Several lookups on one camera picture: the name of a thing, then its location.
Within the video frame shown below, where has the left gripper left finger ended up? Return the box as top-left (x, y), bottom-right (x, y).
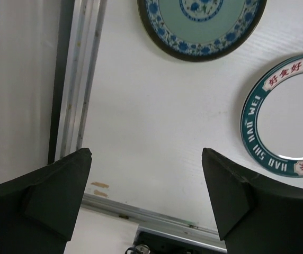
top-left (0, 148), bottom-right (92, 253)

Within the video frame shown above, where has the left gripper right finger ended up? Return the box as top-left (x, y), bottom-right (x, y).
top-left (202, 148), bottom-right (303, 253)

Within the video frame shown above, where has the white plate grey rim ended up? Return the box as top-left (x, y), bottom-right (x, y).
top-left (240, 54), bottom-right (303, 177)

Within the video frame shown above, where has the dark green plate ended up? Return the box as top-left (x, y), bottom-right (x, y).
top-left (137, 1), bottom-right (266, 62)

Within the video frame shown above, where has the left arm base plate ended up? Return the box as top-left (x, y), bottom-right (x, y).
top-left (125, 231), bottom-right (222, 254)

